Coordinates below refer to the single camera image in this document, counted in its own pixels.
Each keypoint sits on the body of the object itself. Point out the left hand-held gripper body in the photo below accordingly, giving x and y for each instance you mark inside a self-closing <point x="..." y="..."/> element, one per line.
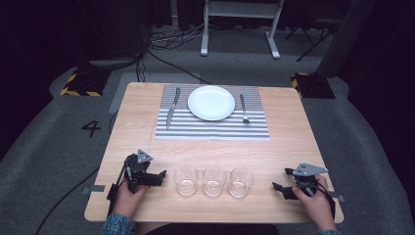
<point x="136" y="164"/>

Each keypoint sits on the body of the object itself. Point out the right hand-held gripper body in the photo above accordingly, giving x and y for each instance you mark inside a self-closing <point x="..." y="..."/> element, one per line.
<point x="306" y="178"/>

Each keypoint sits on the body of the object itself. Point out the person's right hand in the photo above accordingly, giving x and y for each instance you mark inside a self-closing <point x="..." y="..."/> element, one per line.
<point x="315" y="205"/>

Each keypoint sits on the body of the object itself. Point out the person's left hand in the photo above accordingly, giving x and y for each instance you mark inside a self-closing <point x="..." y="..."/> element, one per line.
<point x="128" y="199"/>

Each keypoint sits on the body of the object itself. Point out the clear drinking glass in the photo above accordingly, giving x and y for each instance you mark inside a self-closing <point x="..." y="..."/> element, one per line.
<point x="186" y="181"/>
<point x="214" y="180"/>
<point x="240" y="182"/>

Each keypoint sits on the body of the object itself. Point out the grey tape strip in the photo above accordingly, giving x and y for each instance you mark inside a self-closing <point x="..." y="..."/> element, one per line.
<point x="339" y="197"/>
<point x="94" y="189"/>

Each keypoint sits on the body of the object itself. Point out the silver table knife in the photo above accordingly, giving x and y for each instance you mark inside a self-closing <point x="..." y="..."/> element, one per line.
<point x="172" y="108"/>

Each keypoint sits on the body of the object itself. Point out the grey striped placemat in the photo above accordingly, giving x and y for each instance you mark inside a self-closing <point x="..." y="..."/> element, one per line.
<point x="212" y="129"/>

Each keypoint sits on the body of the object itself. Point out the silver fork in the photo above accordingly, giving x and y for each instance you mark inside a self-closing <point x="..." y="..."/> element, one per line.
<point x="243" y="107"/>

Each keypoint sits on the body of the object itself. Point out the white round plate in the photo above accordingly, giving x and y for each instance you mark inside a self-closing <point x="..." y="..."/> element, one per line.
<point x="211" y="103"/>

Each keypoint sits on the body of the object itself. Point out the black yellow striped floor plate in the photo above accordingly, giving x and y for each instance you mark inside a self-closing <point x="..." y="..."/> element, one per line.
<point x="313" y="85"/>
<point x="85" y="82"/>

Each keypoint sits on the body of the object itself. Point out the black folding stand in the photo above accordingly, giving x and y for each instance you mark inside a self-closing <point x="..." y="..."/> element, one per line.
<point x="321" y="29"/>

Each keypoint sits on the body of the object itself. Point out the grey curtain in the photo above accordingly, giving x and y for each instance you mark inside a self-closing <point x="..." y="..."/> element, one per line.
<point x="345" y="36"/>

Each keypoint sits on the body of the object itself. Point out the white metal desk frame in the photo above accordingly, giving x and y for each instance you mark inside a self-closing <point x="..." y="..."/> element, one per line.
<point x="241" y="9"/>

